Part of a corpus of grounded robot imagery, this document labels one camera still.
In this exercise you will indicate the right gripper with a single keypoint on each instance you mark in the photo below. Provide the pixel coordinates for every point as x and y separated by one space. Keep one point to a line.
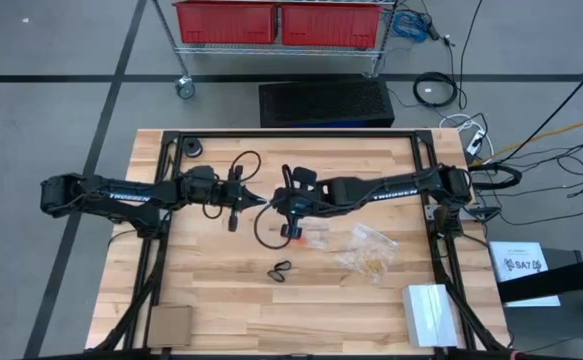
298 205

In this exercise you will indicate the red plastic storage bin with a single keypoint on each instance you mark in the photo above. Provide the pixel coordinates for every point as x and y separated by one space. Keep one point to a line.
226 22
331 25

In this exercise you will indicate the brown cardboard piece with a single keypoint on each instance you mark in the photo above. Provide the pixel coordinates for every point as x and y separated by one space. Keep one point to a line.
170 326

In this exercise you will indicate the white printed paper sheet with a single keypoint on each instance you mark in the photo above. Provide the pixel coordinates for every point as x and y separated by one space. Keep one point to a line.
521 265

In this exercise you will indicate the black aluminium table frame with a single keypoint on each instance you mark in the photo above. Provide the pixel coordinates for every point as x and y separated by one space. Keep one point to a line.
386 133

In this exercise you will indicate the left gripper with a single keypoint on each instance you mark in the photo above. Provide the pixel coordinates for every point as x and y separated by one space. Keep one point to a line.
233 200

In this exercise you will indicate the white cardboard box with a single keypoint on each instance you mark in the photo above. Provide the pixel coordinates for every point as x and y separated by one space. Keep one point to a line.
428 315

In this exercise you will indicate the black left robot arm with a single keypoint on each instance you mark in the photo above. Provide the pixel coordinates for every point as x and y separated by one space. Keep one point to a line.
126 196

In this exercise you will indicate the black power adapter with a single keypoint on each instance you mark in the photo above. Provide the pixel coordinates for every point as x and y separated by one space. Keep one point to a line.
428 25

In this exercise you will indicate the black floor mat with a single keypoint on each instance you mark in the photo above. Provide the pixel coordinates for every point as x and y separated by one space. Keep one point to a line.
326 102

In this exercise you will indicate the white power strip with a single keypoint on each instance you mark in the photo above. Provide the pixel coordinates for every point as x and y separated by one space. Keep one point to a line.
475 142

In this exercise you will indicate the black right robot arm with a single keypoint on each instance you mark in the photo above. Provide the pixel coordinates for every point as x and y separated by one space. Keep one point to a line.
396 194

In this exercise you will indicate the black metal beam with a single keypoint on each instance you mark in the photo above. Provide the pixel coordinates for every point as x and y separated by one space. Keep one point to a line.
556 280

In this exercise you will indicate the orange rubber band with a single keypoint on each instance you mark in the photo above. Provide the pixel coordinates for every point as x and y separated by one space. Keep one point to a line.
298 243

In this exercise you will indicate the black tape roll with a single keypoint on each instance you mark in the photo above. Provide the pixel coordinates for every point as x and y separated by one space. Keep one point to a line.
185 149

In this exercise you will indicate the grey cart caster wheel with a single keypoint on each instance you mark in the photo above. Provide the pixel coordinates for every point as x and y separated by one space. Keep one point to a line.
185 89

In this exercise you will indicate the dark grey platform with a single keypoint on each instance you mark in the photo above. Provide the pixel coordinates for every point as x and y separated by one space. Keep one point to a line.
546 325

